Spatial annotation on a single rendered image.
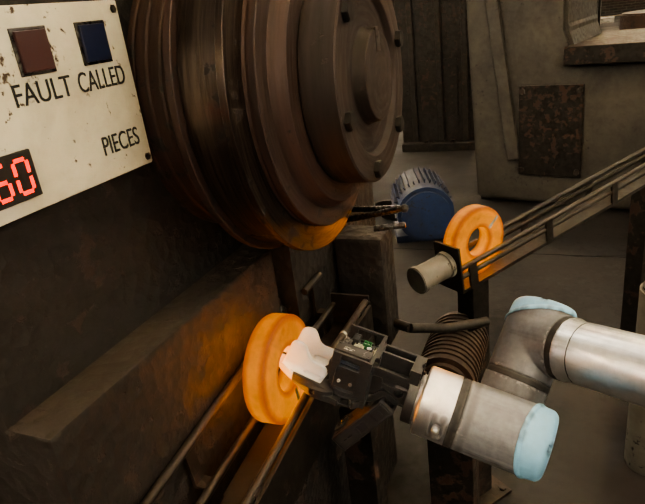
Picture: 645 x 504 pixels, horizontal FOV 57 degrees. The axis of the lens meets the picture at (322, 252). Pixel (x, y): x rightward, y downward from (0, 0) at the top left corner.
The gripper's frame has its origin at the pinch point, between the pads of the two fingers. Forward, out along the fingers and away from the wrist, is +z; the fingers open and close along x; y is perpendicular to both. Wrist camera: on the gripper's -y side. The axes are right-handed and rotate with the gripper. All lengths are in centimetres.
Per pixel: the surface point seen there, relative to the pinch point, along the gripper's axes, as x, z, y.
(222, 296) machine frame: 2.0, 8.4, 8.0
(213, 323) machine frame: 5.2, 7.7, 5.6
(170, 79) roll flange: 7.6, 13.6, 36.7
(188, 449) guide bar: 16.8, 3.3, -4.3
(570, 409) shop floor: -98, -58, -62
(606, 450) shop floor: -83, -67, -60
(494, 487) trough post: -60, -41, -66
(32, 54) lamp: 19.0, 20.5, 39.1
